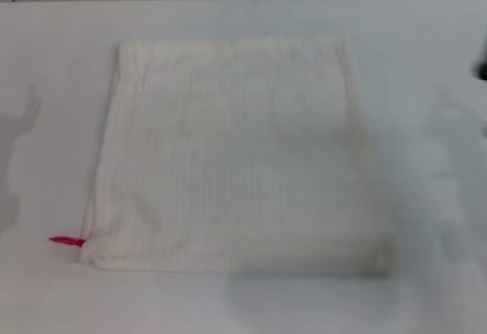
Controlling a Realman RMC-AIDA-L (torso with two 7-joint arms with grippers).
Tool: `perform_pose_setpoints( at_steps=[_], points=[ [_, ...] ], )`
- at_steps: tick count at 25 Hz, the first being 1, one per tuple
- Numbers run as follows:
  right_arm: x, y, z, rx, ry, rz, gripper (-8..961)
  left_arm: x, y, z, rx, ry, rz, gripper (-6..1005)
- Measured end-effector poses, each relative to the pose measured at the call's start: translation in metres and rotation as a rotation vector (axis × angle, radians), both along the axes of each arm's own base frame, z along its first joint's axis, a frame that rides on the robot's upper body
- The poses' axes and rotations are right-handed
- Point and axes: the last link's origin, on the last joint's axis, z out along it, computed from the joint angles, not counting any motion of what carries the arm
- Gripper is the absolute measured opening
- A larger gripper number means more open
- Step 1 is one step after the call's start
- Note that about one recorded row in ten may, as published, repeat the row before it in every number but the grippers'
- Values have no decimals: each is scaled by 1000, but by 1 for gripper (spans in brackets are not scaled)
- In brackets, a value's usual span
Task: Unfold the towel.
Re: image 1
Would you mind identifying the white ribbed towel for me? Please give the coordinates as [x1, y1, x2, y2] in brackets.
[48, 35, 396, 274]

